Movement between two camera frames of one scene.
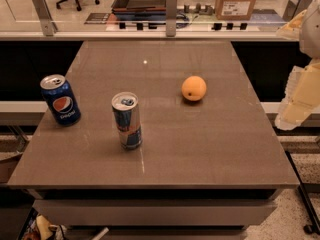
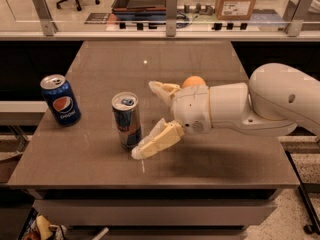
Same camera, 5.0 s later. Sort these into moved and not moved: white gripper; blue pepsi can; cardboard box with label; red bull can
Moved: white gripper
Not moved: cardboard box with label; blue pepsi can; red bull can
